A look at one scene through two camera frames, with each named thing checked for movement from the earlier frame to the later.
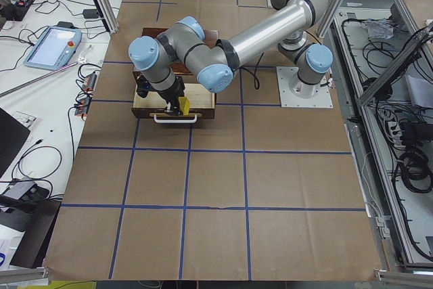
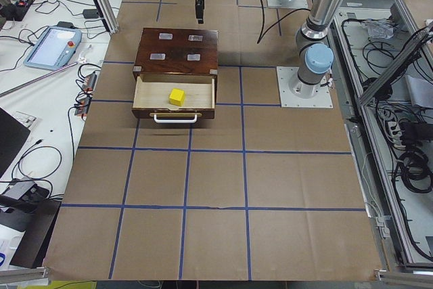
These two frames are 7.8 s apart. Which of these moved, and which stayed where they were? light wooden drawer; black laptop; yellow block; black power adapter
Moved: yellow block
Stayed: light wooden drawer; black laptop; black power adapter
